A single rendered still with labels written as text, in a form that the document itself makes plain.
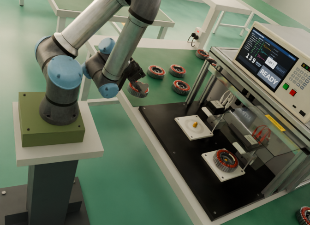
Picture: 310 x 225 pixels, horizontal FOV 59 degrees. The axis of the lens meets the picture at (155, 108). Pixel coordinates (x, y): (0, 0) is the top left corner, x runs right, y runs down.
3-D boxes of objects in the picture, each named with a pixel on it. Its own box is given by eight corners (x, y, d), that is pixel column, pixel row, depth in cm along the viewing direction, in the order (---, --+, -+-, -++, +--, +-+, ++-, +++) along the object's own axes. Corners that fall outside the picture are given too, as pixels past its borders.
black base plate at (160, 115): (211, 222, 101) (214, 218, 100) (138, 109, 139) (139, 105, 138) (283, 190, 127) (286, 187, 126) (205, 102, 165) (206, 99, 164)
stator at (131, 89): (132, 98, 136) (134, 92, 134) (123, 85, 143) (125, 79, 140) (150, 98, 142) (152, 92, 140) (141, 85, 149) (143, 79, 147)
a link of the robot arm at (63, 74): (50, 106, 96) (54, 76, 88) (40, 81, 103) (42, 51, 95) (83, 102, 103) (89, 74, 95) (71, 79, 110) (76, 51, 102)
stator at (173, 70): (186, 79, 180) (188, 74, 178) (171, 76, 176) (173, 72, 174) (181, 69, 188) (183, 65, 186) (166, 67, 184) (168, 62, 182)
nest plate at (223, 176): (221, 182, 115) (222, 180, 115) (201, 155, 124) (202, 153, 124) (244, 174, 124) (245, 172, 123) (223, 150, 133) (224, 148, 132)
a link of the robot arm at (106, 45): (93, 44, 116) (109, 32, 116) (107, 60, 125) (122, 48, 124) (99, 54, 112) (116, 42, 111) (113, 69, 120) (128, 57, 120)
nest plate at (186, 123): (190, 140, 130) (191, 139, 129) (174, 119, 139) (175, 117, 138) (212, 136, 138) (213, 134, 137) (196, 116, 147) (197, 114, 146)
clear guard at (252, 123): (254, 170, 91) (264, 159, 88) (212, 121, 105) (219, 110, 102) (305, 153, 109) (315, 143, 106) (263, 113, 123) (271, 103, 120)
